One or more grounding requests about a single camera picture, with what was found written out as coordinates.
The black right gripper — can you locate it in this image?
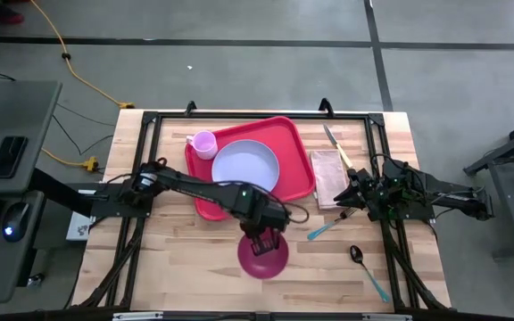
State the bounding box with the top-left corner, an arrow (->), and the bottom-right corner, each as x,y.
333,168 -> 387,210

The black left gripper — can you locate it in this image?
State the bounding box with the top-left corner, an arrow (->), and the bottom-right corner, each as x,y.
240,200 -> 292,258

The magenta plastic bowl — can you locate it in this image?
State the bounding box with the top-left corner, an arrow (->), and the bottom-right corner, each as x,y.
236,229 -> 290,281

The beige napkin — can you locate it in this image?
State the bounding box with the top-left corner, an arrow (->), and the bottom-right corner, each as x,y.
309,149 -> 350,210

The fork with teal handle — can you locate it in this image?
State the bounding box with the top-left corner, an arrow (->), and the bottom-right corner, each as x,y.
306,207 -> 358,242

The spoon with teal handle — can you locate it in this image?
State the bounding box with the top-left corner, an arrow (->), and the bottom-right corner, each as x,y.
349,244 -> 391,304

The lavender plastic plate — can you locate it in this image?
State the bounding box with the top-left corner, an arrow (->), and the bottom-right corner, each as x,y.
211,139 -> 281,193

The pink plastic mug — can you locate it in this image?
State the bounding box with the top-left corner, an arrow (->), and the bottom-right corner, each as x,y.
186,129 -> 219,161

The red plastic tray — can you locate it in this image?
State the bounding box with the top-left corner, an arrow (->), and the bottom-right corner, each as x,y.
184,115 -> 316,222

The grey metal cart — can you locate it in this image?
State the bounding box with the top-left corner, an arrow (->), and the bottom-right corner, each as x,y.
463,111 -> 514,260

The white box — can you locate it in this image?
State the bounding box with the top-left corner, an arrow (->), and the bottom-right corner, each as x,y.
65,211 -> 94,242

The black diagonal beam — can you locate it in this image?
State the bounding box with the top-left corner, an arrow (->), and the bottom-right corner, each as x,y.
29,168 -> 106,218

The black computer mouse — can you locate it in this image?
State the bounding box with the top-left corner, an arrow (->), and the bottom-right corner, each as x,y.
1,202 -> 31,243

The black smartphone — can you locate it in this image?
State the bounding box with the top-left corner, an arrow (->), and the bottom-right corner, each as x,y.
0,136 -> 29,179

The grey side desk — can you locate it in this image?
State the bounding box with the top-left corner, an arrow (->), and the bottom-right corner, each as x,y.
0,79 -> 62,305

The knife with wooden handle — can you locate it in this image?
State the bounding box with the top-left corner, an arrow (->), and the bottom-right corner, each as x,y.
322,123 -> 354,169

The silver metal bracket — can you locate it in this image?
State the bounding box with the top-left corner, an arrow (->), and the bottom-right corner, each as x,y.
361,313 -> 412,321
112,311 -> 164,321

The black metal table frame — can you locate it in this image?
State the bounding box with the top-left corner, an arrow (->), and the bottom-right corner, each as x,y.
71,97 -> 454,313

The yellow cord with splitter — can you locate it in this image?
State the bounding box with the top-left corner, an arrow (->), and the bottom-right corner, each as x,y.
41,146 -> 100,173

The yellow extension cord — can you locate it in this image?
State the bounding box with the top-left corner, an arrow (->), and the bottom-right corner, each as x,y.
29,0 -> 137,111

